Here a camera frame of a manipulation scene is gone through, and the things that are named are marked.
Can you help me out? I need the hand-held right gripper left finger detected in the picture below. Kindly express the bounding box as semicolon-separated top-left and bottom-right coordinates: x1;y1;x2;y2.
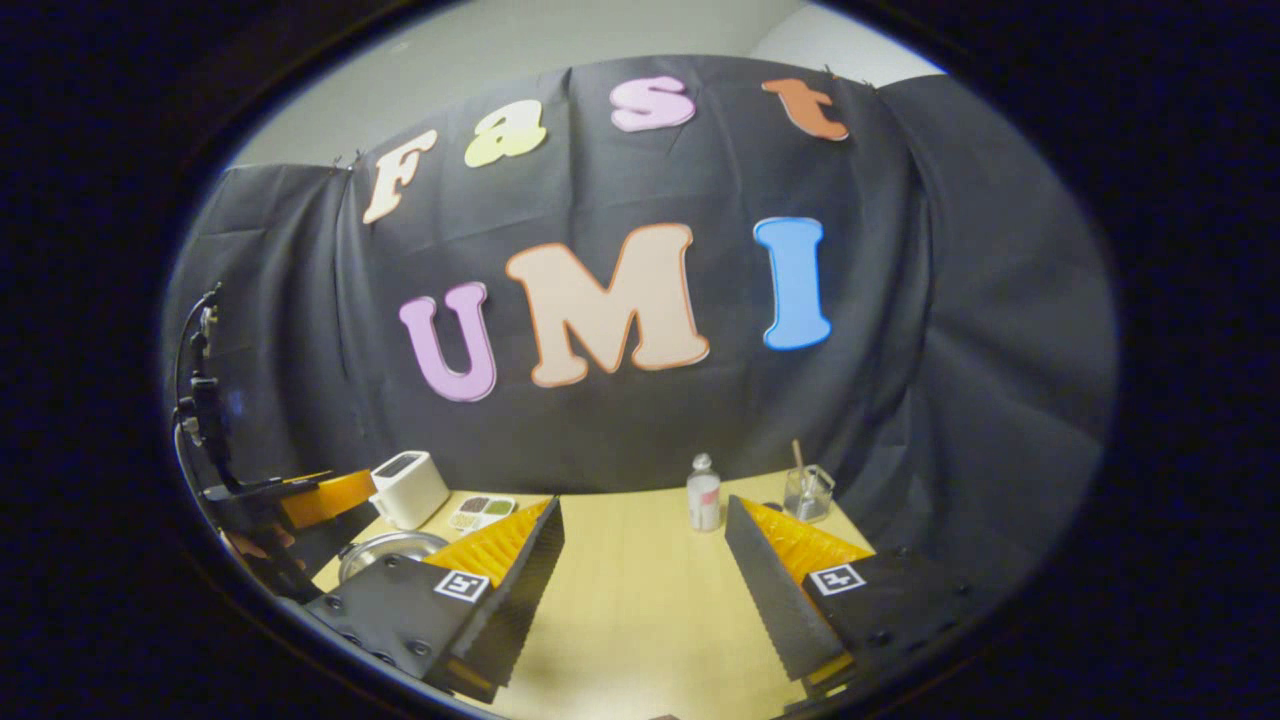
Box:
303;497;566;704

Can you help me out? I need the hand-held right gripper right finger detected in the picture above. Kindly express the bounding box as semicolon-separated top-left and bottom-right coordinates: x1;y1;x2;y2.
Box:
724;495;978;702

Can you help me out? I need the steel pot with black handle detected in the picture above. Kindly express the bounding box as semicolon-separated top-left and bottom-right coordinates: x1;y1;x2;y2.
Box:
338;531;449;586

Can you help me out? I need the white toaster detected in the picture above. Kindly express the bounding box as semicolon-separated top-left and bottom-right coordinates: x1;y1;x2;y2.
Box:
369;450;451;531

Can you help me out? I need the white divided dish of beans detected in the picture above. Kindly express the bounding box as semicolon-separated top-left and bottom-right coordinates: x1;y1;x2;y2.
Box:
447;494;517;533

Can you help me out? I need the clear glass cup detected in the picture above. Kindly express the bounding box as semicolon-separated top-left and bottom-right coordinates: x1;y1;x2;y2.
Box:
783;464;837;524

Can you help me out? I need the clear bottle with pink label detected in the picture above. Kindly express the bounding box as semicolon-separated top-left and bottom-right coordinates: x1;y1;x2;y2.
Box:
686;453;723;533

